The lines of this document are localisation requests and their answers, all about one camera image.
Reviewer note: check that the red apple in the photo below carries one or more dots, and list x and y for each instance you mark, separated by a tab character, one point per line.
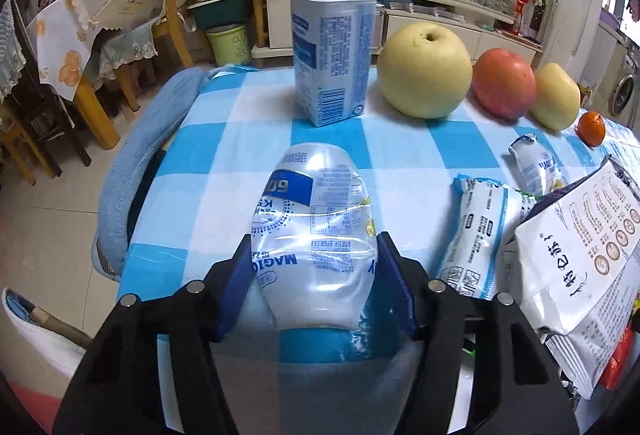
502	82

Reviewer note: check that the blue white checked tablecloth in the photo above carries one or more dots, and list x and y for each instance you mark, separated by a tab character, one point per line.
225	140

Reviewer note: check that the green bucket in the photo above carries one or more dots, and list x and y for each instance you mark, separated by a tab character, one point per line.
230	46

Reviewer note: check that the large white snack bag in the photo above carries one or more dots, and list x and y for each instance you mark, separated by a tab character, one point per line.
580	265

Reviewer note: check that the white green snack wrapper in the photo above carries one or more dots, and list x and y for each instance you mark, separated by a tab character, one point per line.
475	240

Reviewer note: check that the white blue drink pouch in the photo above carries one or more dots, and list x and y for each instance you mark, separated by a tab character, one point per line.
535	165
315	225

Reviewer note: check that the lace cloth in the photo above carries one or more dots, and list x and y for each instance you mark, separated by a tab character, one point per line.
125	47

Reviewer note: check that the blue towel on chair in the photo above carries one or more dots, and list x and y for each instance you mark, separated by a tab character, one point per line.
135	155

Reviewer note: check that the large yellow pear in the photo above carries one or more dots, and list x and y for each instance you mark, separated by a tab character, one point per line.
425	70

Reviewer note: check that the white blue milk bottle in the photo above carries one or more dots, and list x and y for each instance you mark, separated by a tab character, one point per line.
330	50

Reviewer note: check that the mandarin orange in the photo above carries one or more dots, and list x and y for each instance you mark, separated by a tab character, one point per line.
591	129

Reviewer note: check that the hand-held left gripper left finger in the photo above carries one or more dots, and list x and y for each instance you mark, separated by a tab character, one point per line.
237	290

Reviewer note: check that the pink bin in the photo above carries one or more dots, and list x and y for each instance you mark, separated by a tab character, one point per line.
32	407

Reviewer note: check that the small yellow pear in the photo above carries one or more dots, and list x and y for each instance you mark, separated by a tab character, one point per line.
555	97

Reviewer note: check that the green basin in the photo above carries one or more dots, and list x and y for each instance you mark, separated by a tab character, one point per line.
220	10

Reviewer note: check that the orange print tablecloth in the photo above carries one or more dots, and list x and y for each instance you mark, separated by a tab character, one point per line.
60	50

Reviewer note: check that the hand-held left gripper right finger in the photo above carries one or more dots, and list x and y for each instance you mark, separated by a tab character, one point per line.
397	295

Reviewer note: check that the washing machine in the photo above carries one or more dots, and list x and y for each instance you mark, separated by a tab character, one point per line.
625	87

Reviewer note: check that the red snack packet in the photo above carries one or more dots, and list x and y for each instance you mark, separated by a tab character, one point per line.
617	360

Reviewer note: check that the white tv cabinet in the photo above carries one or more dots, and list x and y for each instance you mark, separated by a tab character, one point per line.
280	20

